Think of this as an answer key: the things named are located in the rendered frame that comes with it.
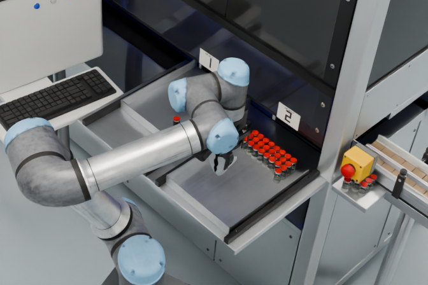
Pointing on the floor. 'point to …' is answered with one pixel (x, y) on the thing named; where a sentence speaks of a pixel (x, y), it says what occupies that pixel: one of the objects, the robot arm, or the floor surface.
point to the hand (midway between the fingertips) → (216, 172)
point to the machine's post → (345, 112)
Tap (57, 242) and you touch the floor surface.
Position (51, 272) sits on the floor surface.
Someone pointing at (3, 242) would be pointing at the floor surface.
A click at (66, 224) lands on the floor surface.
